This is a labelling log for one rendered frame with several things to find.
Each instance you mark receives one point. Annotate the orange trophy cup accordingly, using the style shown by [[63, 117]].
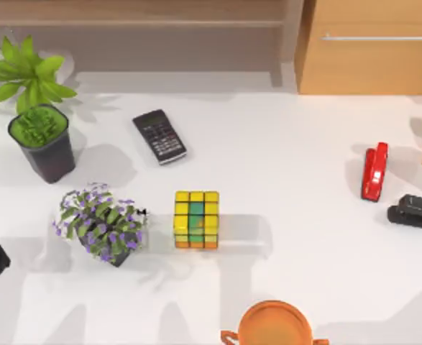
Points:
[[273, 325]]

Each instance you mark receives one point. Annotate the wooden open shelf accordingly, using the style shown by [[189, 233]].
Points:
[[135, 36]]

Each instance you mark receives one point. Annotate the red stapler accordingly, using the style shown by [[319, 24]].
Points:
[[375, 172]]

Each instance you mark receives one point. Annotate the yellow puzzle cube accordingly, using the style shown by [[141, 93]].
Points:
[[196, 220]]

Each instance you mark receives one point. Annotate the black pot with green plant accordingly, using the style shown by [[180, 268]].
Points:
[[47, 151]]

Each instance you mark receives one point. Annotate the black stapler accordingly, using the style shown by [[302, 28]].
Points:
[[415, 212]]

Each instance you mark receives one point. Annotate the green leafy plant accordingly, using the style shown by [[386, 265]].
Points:
[[27, 73]]

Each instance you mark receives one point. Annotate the wooden cupboard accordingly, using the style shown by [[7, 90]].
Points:
[[369, 64]]

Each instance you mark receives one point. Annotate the purple flower plant pot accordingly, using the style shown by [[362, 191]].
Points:
[[104, 226]]

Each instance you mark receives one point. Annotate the black calculator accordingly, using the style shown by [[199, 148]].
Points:
[[159, 136]]

